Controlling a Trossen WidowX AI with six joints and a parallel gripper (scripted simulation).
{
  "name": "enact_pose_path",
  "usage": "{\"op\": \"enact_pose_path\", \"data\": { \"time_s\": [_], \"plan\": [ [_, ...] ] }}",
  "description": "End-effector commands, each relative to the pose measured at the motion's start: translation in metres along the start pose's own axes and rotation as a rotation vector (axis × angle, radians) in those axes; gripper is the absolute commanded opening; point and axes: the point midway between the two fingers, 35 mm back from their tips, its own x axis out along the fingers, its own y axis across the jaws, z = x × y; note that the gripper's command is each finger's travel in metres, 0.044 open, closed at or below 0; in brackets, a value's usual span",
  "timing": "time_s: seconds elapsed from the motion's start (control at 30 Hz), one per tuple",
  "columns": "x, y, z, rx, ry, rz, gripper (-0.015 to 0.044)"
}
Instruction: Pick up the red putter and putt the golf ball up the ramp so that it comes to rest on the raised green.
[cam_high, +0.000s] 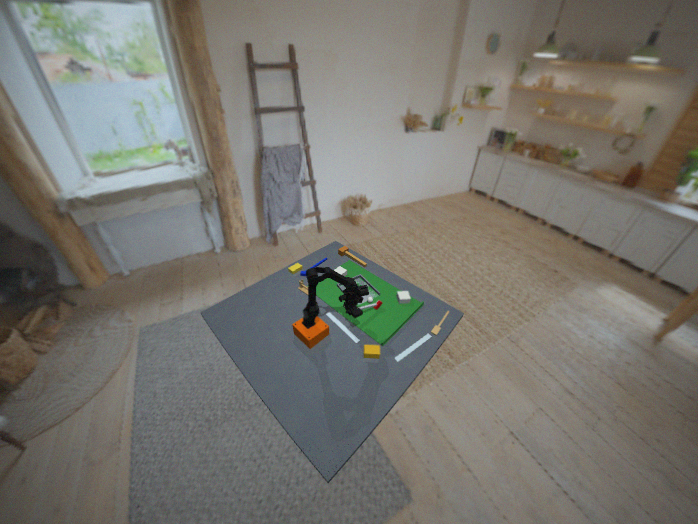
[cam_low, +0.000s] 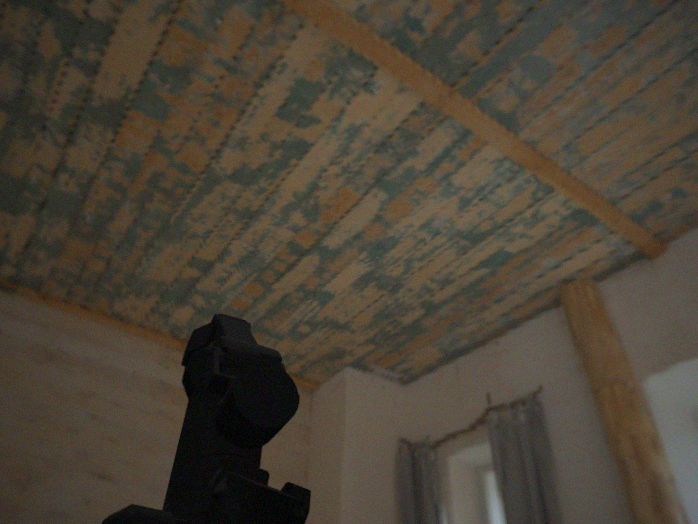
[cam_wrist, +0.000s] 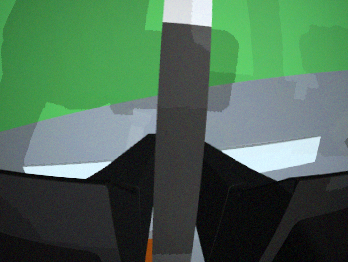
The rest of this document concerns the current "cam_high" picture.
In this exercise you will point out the green flat mat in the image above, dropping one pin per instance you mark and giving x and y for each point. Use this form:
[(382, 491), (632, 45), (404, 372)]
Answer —
[(378, 324)]

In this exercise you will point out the orange wooden mallet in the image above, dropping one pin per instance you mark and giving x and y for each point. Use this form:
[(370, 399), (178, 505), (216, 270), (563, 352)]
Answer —
[(344, 251)]

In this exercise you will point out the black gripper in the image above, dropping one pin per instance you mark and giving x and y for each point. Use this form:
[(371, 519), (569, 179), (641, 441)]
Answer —
[(351, 306)]

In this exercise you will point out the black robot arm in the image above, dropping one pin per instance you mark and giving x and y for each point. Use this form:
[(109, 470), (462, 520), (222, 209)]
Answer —
[(352, 291)]

